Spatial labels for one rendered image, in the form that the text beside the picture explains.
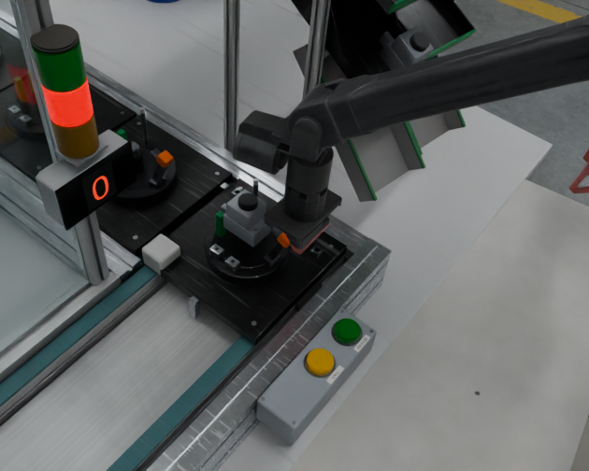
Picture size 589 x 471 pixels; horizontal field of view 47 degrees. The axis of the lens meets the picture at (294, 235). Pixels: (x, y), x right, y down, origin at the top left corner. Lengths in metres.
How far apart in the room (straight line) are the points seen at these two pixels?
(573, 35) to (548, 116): 2.49
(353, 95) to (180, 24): 1.07
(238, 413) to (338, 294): 0.26
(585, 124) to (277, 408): 2.47
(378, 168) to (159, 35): 0.76
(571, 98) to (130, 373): 2.64
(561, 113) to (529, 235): 1.86
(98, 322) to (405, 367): 0.50
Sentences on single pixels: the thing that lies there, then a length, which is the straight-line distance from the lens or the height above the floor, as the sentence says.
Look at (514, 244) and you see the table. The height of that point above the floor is 0.86.
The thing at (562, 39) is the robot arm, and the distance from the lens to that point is 0.73.
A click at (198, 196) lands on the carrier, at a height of 0.97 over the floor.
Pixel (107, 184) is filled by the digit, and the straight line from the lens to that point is 0.92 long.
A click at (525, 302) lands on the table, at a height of 0.86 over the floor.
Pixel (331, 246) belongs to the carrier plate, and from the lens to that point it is 1.15.
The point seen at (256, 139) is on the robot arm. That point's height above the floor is 1.26.
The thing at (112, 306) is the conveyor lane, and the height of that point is 0.95.
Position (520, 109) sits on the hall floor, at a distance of 3.18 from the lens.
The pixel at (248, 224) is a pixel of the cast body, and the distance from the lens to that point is 1.04.
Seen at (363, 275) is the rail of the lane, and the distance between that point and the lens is 1.13.
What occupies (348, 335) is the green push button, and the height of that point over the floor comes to 0.97.
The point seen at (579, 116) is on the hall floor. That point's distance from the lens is 3.27.
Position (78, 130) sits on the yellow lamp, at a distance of 0.85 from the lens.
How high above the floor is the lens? 1.86
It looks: 50 degrees down
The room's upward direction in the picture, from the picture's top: 7 degrees clockwise
